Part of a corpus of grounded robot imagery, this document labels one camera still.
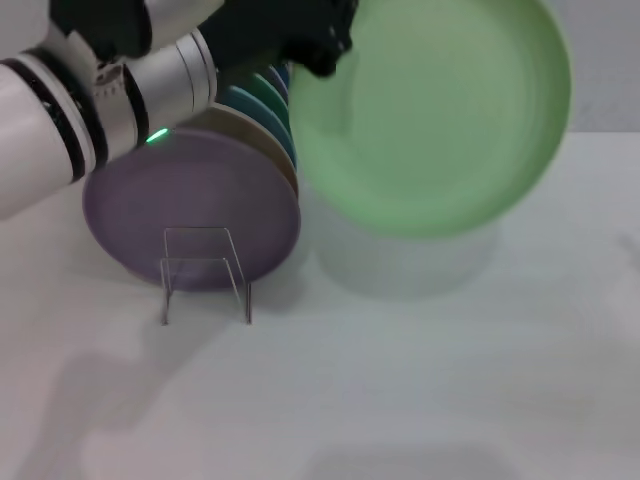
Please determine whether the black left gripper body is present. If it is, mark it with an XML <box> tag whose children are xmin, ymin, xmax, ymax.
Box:
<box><xmin>196</xmin><ymin>0</ymin><xmax>358</xmax><ymax>75</ymax></box>

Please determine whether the light green round plate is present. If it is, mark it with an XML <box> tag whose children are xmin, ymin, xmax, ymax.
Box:
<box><xmin>288</xmin><ymin>0</ymin><xmax>573</xmax><ymax>239</ymax></box>

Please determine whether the grey purple round plate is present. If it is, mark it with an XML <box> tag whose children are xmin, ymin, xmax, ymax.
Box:
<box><xmin>263</xmin><ymin>64</ymin><xmax>291</xmax><ymax>104</ymax></box>

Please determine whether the dark green round plate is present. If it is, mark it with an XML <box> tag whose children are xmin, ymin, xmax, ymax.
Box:
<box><xmin>248</xmin><ymin>72</ymin><xmax>294</xmax><ymax>134</ymax></box>

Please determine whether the light blue round plate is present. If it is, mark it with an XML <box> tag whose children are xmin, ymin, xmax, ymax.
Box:
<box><xmin>219</xmin><ymin>84</ymin><xmax>299</xmax><ymax>171</ymax></box>

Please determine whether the beige round plate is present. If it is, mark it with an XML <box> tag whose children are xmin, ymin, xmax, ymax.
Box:
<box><xmin>187</xmin><ymin>102</ymin><xmax>301</xmax><ymax>202</ymax></box>

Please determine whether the lavender round plate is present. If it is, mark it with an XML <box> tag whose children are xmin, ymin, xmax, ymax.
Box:
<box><xmin>82</xmin><ymin>127</ymin><xmax>303</xmax><ymax>293</ymax></box>

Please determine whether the clear acrylic plate rack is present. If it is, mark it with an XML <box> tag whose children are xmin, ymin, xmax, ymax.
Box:
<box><xmin>160</xmin><ymin>226</ymin><xmax>254</xmax><ymax>327</ymax></box>

